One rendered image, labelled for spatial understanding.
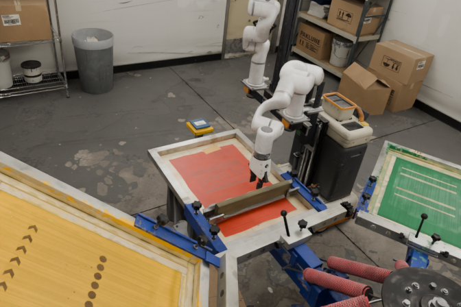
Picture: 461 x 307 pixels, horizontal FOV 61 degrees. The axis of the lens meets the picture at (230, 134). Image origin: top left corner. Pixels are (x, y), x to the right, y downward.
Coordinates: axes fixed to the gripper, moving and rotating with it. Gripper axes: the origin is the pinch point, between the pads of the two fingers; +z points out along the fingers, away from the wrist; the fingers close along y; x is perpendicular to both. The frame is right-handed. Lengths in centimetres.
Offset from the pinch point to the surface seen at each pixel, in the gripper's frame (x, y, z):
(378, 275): -3, -65, -9
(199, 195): 18.1, 18.2, 17.0
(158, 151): 24, 56, 14
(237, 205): 10.4, -1.9, 8.8
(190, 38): -155, 364, 80
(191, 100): -108, 263, 116
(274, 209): -10.0, -5.7, 16.6
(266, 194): -6.1, -2.0, 8.8
